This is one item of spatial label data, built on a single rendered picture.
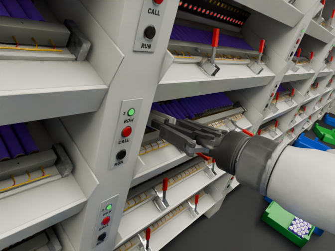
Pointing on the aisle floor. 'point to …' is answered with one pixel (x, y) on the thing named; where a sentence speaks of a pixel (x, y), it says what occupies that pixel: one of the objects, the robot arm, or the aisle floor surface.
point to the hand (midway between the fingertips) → (158, 120)
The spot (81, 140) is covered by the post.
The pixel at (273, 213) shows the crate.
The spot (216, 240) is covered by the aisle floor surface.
